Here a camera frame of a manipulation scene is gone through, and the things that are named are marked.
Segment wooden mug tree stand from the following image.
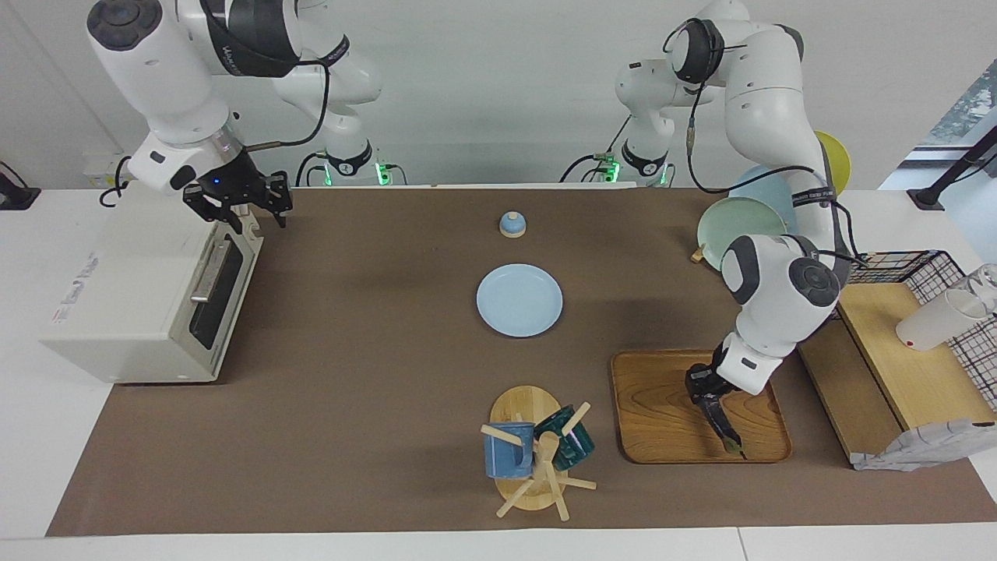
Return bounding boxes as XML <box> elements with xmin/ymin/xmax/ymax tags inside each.
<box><xmin>480</xmin><ymin>385</ymin><xmax>599</xmax><ymax>522</ymax></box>

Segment clear glass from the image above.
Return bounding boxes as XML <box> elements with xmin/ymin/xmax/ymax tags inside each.
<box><xmin>966</xmin><ymin>263</ymin><xmax>997</xmax><ymax>301</ymax></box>

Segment grey marbled cloth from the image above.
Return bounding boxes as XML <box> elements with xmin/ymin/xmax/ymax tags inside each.
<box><xmin>851</xmin><ymin>418</ymin><xmax>997</xmax><ymax>472</ymax></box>

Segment window with grey frame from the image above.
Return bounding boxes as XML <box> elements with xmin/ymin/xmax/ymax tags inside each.
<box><xmin>880</xmin><ymin>58</ymin><xmax>997</xmax><ymax>192</ymax></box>

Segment pale green plate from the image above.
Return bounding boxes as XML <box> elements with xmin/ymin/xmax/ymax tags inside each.
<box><xmin>696</xmin><ymin>196</ymin><xmax>789</xmax><ymax>272</ymax></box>

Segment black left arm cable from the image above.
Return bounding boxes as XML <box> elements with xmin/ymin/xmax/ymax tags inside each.
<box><xmin>662</xmin><ymin>16</ymin><xmax>869</xmax><ymax>270</ymax></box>

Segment black oven power cord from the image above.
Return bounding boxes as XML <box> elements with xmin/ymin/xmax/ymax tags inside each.
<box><xmin>99</xmin><ymin>156</ymin><xmax>137</xmax><ymax>207</ymax></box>

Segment white cup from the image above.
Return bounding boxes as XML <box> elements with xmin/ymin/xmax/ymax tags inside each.
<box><xmin>896</xmin><ymin>290</ymin><xmax>990</xmax><ymax>351</ymax></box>

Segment yellow plate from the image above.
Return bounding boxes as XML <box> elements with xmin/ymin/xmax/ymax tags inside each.
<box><xmin>814</xmin><ymin>130</ymin><xmax>852</xmax><ymax>188</ymax></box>

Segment dark green mug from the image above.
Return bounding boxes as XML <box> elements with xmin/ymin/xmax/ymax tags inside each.
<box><xmin>534</xmin><ymin>404</ymin><xmax>596</xmax><ymax>471</ymax></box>

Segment wooden serving tray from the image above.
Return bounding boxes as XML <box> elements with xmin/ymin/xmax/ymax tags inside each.
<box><xmin>610</xmin><ymin>350</ymin><xmax>793</xmax><ymax>465</ymax></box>

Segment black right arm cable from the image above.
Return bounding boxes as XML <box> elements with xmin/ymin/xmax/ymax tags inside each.
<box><xmin>199</xmin><ymin>0</ymin><xmax>351</xmax><ymax>150</ymax></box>

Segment white toaster oven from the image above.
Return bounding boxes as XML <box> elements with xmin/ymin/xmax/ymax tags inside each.
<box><xmin>39</xmin><ymin>179</ymin><xmax>264</xmax><ymax>384</ymax></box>

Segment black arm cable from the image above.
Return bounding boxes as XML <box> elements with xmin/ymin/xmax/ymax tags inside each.
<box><xmin>662</xmin><ymin>16</ymin><xmax>869</xmax><ymax>270</ymax></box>
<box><xmin>199</xmin><ymin>0</ymin><xmax>351</xmax><ymax>150</ymax></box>

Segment blue mug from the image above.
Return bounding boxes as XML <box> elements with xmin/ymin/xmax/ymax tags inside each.
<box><xmin>484</xmin><ymin>422</ymin><xmax>537</xmax><ymax>479</ymax></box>

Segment small light blue plate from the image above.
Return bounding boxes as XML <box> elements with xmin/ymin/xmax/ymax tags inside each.
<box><xmin>476</xmin><ymin>263</ymin><xmax>564</xmax><ymax>338</ymax></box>

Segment white power outlet box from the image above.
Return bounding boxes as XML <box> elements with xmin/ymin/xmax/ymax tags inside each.
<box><xmin>84</xmin><ymin>150</ymin><xmax>133</xmax><ymax>188</ymax></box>

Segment wood and wire shelf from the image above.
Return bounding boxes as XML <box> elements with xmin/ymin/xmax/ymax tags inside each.
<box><xmin>798</xmin><ymin>250</ymin><xmax>997</xmax><ymax>472</ymax></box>

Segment dark purple eggplant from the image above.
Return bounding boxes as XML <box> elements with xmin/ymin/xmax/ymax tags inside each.
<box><xmin>699</xmin><ymin>393</ymin><xmax>747</xmax><ymax>460</ymax></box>

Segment large light blue plate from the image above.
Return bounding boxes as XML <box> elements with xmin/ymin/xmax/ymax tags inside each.
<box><xmin>728</xmin><ymin>164</ymin><xmax>799</xmax><ymax>235</ymax></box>

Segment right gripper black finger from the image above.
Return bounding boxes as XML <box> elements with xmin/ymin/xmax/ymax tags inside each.
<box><xmin>185</xmin><ymin>196</ymin><xmax>244</xmax><ymax>235</ymax></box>
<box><xmin>262</xmin><ymin>175</ymin><xmax>294</xmax><ymax>231</ymax></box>

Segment black base cable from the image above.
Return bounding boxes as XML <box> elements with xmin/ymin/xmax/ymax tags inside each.
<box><xmin>561</xmin><ymin>117</ymin><xmax>633</xmax><ymax>186</ymax></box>
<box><xmin>294</xmin><ymin>152</ymin><xmax>328</xmax><ymax>188</ymax></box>

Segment black table clamp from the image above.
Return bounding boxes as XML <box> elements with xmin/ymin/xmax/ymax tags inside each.
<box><xmin>0</xmin><ymin>162</ymin><xmax>41</xmax><ymax>211</ymax></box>

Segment brown table mat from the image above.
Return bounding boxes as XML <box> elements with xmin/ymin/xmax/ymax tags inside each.
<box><xmin>45</xmin><ymin>185</ymin><xmax>997</xmax><ymax>538</ymax></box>

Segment toaster oven glass door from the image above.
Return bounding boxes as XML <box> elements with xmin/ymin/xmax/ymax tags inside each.
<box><xmin>181</xmin><ymin>232</ymin><xmax>263</xmax><ymax>373</ymax></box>

